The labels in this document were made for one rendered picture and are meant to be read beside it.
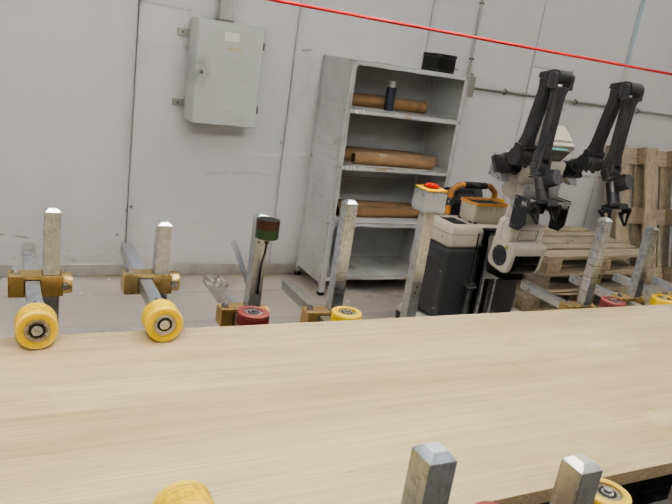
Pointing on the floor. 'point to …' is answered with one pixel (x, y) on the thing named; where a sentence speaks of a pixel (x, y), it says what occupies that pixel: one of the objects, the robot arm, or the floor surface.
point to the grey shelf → (343, 124)
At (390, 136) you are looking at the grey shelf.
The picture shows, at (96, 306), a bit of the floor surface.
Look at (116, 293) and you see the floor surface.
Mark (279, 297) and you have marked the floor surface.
